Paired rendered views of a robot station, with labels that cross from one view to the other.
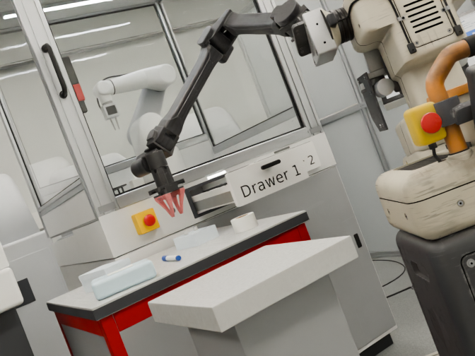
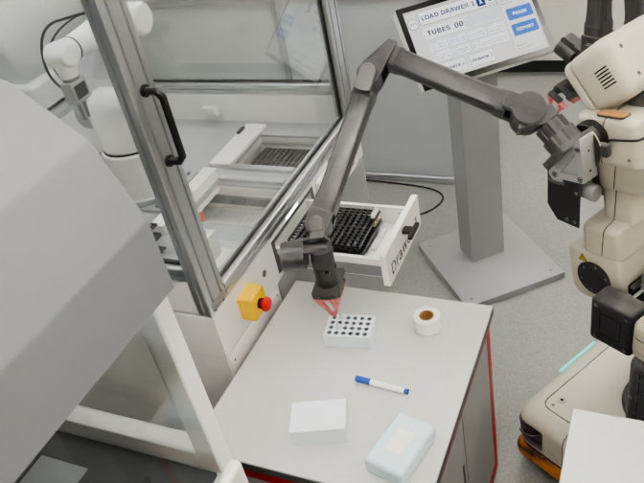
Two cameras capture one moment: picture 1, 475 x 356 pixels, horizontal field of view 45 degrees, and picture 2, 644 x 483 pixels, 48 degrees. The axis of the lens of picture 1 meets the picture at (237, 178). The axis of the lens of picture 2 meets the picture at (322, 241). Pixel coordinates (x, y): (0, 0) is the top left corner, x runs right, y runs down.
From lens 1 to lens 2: 1.54 m
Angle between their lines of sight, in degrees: 44
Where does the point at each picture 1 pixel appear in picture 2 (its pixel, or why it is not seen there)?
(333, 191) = (360, 187)
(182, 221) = (271, 282)
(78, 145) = (188, 229)
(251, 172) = (397, 242)
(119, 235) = (229, 329)
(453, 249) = not seen: outside the picture
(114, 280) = (414, 461)
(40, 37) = (137, 72)
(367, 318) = not seen: hidden behind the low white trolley
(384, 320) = not seen: hidden behind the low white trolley
